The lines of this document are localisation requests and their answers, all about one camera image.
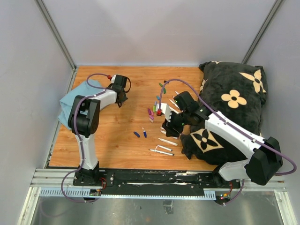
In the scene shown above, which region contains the black floral pillow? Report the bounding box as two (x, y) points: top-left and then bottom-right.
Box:
(180, 61), (268, 165)

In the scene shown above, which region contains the purple cable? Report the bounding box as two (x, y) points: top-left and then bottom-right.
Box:
(158, 78), (298, 207)
(60, 73), (112, 203)

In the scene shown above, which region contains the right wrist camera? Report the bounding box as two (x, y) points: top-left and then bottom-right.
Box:
(156, 103), (172, 122)

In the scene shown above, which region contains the beige cap marker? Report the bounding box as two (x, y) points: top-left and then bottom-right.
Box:
(158, 138), (178, 146)

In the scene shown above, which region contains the light blue cloth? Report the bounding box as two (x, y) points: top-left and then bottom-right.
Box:
(58, 80), (102, 130)

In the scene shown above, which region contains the dark blue marker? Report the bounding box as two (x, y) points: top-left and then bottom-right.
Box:
(149, 149), (174, 156)

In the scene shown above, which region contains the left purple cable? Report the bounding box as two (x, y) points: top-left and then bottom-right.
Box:
(60, 73), (112, 203)

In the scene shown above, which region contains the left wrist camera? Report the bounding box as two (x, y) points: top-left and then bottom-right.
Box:
(107, 75), (118, 83)

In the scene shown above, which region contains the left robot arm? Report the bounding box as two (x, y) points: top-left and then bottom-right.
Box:
(67, 75), (131, 186)

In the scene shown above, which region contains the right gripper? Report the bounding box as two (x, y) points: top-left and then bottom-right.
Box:
(162, 110), (190, 137)

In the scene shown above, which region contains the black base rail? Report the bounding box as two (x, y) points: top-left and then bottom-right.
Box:
(30, 167), (286, 201)

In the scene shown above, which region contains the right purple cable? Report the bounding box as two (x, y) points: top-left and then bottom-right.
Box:
(158, 78), (298, 207)

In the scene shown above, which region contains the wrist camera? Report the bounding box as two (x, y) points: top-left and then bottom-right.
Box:
(107, 75), (118, 83)
(156, 103), (172, 122)

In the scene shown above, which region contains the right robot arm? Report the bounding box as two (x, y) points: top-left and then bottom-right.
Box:
(156, 91), (283, 188)

